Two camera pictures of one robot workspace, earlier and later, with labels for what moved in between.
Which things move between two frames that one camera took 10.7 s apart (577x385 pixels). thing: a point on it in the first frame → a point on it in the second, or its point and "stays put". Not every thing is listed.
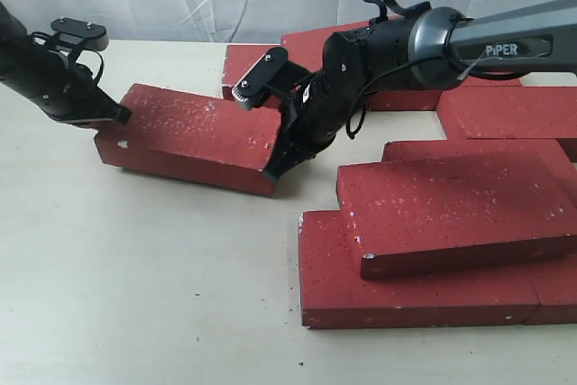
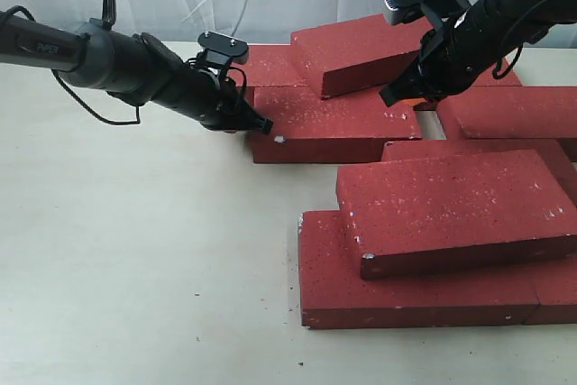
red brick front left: (334, 295) stays put
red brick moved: (205, 136) → (306, 128)
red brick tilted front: (440, 215) stays put
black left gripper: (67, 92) → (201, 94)
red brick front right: (554, 282) stays put
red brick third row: (430, 150) stays put
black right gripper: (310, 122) → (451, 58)
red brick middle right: (508, 112) stays put
